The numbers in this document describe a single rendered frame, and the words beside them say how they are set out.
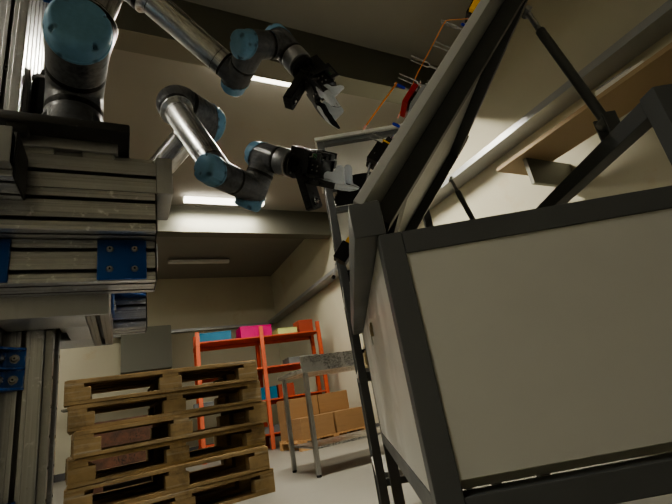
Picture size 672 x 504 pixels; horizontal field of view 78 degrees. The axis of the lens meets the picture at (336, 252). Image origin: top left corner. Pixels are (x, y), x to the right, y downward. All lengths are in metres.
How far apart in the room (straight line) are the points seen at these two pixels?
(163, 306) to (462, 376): 9.54
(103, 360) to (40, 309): 8.80
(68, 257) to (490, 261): 0.79
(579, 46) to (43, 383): 4.11
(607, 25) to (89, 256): 3.91
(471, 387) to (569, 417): 0.14
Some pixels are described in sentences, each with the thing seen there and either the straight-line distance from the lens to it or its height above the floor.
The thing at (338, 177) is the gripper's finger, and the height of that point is 1.06.
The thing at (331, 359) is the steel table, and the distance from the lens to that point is 3.76.
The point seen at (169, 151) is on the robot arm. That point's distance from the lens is 1.52.
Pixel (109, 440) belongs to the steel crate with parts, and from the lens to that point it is 5.93.
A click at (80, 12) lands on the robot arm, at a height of 1.34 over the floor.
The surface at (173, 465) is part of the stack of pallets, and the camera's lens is 3.34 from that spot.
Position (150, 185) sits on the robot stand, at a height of 1.04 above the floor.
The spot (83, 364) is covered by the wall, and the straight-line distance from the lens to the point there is 9.83.
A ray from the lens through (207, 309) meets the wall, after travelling 10.14.
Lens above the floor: 0.56
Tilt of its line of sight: 19 degrees up
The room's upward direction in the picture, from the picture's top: 10 degrees counter-clockwise
